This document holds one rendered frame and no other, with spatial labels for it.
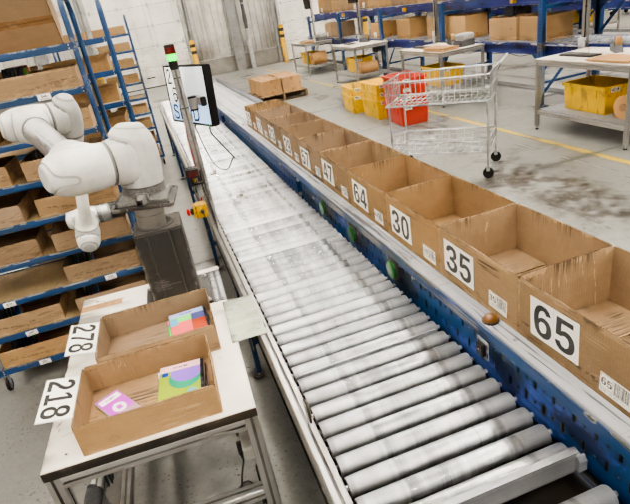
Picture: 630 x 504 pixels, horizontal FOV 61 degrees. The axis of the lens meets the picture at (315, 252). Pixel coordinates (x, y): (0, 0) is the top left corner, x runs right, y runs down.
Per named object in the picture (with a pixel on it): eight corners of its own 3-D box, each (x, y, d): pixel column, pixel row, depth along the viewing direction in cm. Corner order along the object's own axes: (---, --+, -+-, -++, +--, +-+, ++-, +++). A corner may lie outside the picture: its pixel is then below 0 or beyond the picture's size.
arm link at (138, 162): (172, 180, 193) (159, 120, 184) (124, 194, 184) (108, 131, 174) (153, 172, 205) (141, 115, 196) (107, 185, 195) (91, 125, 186)
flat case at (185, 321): (173, 346, 177) (172, 342, 177) (169, 319, 194) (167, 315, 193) (213, 333, 180) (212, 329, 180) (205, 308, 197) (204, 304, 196)
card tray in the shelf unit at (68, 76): (-6, 103, 254) (-15, 82, 249) (7, 96, 280) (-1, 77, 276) (82, 86, 263) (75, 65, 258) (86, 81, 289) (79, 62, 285)
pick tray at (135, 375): (92, 393, 166) (81, 367, 162) (212, 356, 174) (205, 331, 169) (82, 457, 141) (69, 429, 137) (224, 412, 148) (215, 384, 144)
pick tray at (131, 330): (109, 339, 194) (100, 316, 190) (212, 309, 202) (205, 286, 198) (104, 385, 169) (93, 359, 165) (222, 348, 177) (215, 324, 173)
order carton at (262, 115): (258, 133, 413) (253, 111, 406) (294, 125, 419) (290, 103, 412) (270, 143, 378) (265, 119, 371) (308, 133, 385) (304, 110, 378)
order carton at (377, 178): (351, 205, 241) (346, 169, 234) (408, 189, 248) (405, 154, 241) (388, 234, 207) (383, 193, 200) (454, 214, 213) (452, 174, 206)
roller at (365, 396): (306, 419, 148) (303, 405, 146) (468, 360, 159) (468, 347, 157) (311, 431, 143) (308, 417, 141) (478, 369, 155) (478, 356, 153)
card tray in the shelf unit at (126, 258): (68, 283, 297) (61, 267, 293) (75, 262, 324) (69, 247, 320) (141, 264, 305) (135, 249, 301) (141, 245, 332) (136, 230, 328)
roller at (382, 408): (313, 435, 142) (310, 420, 140) (481, 372, 154) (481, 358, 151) (319, 447, 138) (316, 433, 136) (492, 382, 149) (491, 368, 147)
